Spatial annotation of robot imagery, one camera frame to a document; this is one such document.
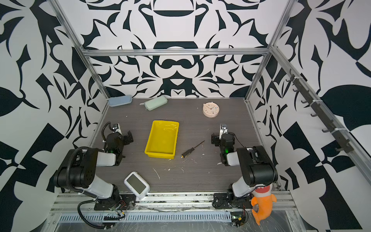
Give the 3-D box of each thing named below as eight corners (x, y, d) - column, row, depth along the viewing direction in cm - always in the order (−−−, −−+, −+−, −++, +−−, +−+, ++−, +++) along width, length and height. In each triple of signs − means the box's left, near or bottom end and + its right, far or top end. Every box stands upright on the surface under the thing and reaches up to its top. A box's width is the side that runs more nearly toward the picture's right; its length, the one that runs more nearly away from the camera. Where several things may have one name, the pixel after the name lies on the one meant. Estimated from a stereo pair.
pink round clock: (203, 117, 111) (203, 114, 108) (202, 104, 119) (202, 101, 116) (219, 117, 111) (220, 114, 108) (217, 104, 119) (218, 101, 116)
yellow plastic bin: (146, 159, 90) (144, 154, 85) (152, 126, 106) (150, 120, 100) (177, 159, 90) (177, 154, 85) (179, 126, 106) (178, 120, 100)
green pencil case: (147, 111, 112) (147, 110, 111) (143, 104, 117) (143, 102, 115) (169, 103, 118) (169, 101, 117) (164, 96, 123) (164, 94, 121)
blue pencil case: (108, 107, 115) (106, 105, 114) (110, 99, 121) (109, 97, 119) (131, 105, 117) (130, 103, 115) (132, 97, 122) (131, 95, 120)
